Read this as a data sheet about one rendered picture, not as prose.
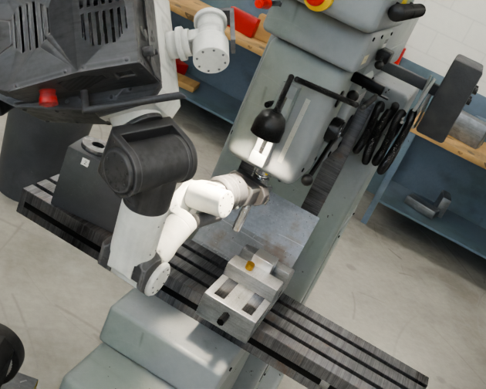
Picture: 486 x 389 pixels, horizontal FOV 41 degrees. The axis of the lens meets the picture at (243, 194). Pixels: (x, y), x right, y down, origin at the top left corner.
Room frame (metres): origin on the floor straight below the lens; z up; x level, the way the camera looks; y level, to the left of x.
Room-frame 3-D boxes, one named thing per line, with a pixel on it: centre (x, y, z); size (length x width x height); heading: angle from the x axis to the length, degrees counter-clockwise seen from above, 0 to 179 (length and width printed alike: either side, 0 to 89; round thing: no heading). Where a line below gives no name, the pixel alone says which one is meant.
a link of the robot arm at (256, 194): (1.50, 0.02, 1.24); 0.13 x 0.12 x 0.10; 64
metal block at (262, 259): (1.56, -0.13, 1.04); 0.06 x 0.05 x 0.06; 78
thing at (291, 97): (1.48, 0.00, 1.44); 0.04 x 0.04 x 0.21; 78
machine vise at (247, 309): (1.53, -0.12, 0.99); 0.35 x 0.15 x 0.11; 168
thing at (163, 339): (1.58, -0.02, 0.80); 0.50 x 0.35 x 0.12; 168
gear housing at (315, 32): (1.62, -0.03, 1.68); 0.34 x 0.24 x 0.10; 168
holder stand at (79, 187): (1.63, 0.37, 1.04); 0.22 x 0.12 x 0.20; 87
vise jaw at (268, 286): (1.51, -0.12, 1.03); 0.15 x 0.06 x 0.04; 78
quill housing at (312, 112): (1.59, -0.02, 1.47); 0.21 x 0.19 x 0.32; 78
